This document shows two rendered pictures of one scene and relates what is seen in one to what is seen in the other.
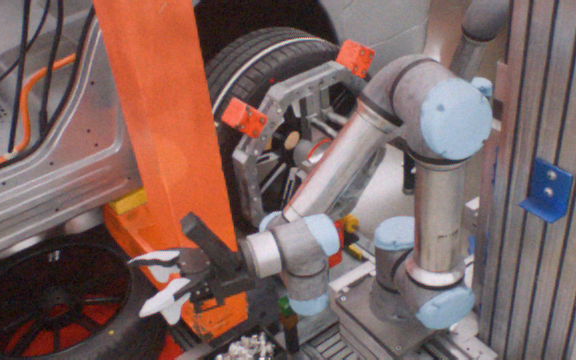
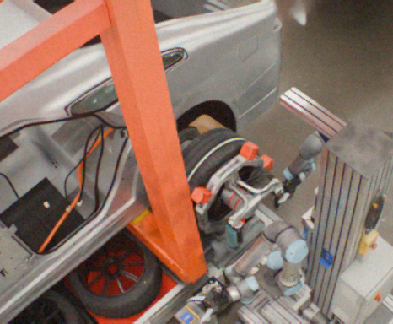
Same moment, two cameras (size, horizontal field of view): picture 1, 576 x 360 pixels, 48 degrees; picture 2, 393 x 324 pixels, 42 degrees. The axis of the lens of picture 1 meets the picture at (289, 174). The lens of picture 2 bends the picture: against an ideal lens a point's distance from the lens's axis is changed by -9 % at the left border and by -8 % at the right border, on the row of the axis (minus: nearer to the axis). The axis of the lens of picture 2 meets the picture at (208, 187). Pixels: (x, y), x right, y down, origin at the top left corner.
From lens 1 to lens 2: 1.83 m
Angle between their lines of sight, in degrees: 20
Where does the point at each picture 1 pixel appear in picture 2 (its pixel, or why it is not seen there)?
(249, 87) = (201, 179)
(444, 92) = (293, 247)
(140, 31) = (170, 203)
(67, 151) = (113, 208)
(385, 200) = not seen: hidden behind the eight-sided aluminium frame
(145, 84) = (171, 218)
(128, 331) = (152, 280)
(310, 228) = (249, 284)
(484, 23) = (308, 155)
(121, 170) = (135, 208)
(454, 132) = (296, 257)
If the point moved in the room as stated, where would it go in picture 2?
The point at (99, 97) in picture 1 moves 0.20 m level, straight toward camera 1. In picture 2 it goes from (125, 182) to (138, 207)
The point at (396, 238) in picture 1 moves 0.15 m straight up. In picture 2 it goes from (275, 264) to (276, 251)
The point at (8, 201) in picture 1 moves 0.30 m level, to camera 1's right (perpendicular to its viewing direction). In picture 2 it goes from (94, 236) to (139, 227)
